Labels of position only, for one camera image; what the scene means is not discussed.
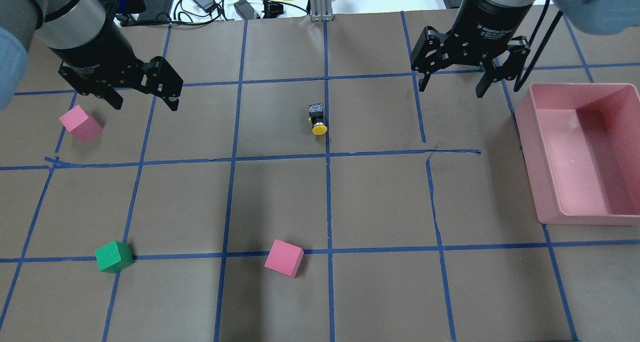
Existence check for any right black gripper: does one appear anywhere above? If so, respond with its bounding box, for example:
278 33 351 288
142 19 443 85
410 0 535 98

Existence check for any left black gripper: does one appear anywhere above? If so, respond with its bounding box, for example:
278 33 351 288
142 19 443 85
58 24 184 112

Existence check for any yellow push button switch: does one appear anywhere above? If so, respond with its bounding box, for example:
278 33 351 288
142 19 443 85
308 103 329 136

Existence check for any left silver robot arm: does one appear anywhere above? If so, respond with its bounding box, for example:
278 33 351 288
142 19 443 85
0 0 183 111

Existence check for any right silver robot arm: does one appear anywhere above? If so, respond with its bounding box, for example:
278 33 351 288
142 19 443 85
410 0 640 98

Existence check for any green cube near left arm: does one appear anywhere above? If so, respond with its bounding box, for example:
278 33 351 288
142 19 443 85
94 241 134 274

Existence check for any pink cube far side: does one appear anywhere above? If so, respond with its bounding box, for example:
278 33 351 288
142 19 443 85
58 105 103 143

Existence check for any pink cube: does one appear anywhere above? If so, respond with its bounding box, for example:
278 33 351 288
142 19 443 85
263 239 304 278
58 105 103 143

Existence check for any black power brick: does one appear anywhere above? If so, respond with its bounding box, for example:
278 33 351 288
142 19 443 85
135 0 174 25

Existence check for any black laptop charger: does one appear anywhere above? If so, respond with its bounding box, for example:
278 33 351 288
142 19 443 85
233 0 261 20

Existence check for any pink plastic bin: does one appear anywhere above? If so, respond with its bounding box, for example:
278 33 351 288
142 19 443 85
515 83 640 226

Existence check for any pink cube centre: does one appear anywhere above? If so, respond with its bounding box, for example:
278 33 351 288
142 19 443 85
263 239 304 278

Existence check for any aluminium frame post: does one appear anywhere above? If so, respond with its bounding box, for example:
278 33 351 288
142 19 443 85
308 0 334 22

